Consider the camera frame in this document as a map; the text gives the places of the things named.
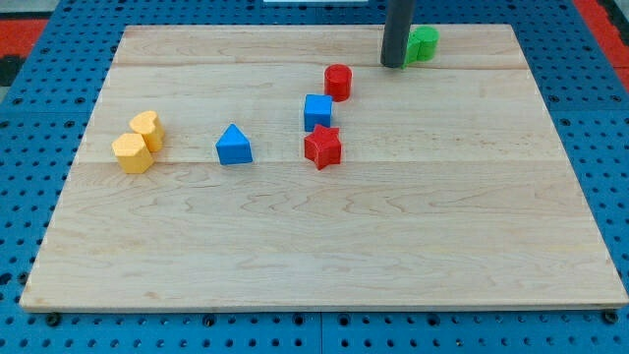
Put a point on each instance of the yellow heart block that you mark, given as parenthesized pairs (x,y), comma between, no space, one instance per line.
(149,126)

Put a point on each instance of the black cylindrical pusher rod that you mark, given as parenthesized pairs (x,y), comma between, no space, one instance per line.
(399,17)

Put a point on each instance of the light wooden board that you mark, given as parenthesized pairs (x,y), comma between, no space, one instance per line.
(454,191)

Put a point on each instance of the blue cube block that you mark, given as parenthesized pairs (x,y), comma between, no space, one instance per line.
(317,111)

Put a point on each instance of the red star block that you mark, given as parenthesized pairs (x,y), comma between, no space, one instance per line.
(323,146)

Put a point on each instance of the yellow hexagon block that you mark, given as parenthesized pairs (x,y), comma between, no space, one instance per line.
(132,153)

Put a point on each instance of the red cylinder block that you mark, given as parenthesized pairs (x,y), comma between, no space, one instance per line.
(338,82)

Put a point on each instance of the blue triangle block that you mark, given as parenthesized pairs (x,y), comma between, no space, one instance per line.
(233,147)

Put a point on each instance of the green rounded block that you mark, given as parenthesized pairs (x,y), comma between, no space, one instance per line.
(421,45)

